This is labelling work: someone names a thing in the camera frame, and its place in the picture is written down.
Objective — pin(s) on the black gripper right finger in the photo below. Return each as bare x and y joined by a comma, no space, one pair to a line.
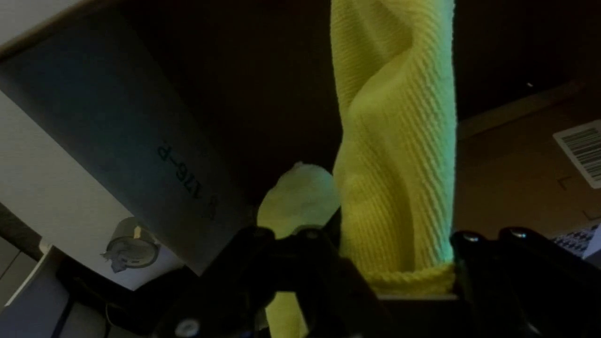
532,287

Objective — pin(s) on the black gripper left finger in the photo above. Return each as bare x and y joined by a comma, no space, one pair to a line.
250,281

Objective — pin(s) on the brown cardboard box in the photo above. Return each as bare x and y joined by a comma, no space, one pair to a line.
124,124

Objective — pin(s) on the yellow microfiber cloth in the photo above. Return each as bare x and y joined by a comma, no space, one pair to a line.
395,143

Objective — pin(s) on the small grey disc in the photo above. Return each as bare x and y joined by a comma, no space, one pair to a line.
130,246

